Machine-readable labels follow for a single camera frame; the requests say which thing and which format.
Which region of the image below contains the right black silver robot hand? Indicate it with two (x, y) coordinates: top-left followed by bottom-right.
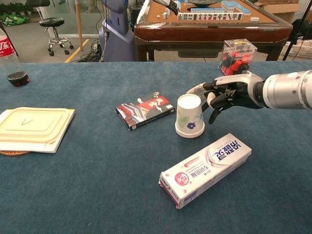
(186, 73), (266, 125)

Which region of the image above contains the white floral paper cup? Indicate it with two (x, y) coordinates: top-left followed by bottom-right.
(175, 94), (205, 139)

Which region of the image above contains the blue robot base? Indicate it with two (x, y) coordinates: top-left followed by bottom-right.
(98, 0), (136, 62)

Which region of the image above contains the black silver background robot hand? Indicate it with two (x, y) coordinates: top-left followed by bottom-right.
(153, 0), (182, 16)

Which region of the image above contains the red black toy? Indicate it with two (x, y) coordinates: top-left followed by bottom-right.
(219, 50), (252, 77)

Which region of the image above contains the clear plastic box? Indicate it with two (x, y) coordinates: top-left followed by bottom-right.
(220, 39), (258, 74)

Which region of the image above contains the brown mahjong table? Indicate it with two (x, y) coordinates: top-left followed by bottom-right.
(134, 0), (293, 61)

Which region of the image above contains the white plastic crate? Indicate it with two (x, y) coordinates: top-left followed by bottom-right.
(280, 39), (312, 59)

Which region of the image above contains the black tripod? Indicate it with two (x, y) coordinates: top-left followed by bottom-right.
(282, 0), (312, 60)

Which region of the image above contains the row of face-up mahjong tiles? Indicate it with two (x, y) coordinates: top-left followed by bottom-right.
(177, 12), (244, 22)

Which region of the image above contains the white pink toothpaste box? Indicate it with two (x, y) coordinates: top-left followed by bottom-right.
(158, 133), (253, 210)

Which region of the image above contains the row of blue-backed mahjong tiles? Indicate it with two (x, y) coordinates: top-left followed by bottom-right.
(190, 7), (226, 13)

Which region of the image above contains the cardboard box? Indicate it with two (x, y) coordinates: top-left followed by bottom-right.
(253, 0), (302, 24)

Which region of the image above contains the black red card box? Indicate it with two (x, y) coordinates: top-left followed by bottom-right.
(115, 92), (176, 132)

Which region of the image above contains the blue tablecloth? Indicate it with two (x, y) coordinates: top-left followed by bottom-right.
(0, 60), (312, 234)

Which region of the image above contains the wooden pole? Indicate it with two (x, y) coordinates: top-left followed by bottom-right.
(75, 0), (84, 51)

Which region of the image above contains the black swivel stool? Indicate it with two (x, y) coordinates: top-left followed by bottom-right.
(39, 17), (74, 57)

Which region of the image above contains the cream plastic lid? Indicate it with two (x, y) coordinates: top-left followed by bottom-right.
(0, 107), (71, 145)
(0, 109), (76, 154)

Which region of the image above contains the black round cap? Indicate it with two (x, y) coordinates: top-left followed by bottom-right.
(7, 71), (30, 87)

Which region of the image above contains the woven brown coaster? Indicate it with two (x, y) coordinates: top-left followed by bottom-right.
(0, 150), (31, 156)

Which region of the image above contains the green bag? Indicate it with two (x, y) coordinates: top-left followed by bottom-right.
(0, 14), (30, 27)

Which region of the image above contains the red label cola bottle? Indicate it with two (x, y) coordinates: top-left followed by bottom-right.
(0, 28), (20, 74)

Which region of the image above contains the bundle of floor cables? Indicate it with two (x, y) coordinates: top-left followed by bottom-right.
(73, 40), (103, 63)

